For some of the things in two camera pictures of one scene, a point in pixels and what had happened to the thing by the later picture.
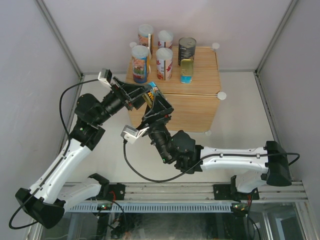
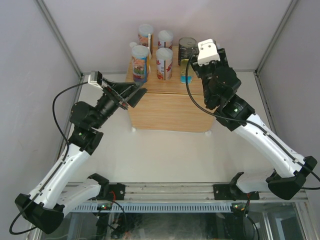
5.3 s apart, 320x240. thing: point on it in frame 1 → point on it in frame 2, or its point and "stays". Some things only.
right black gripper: (160, 112) → (199, 69)
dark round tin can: (187, 46) stays
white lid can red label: (165, 39) stays
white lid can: (164, 63) stays
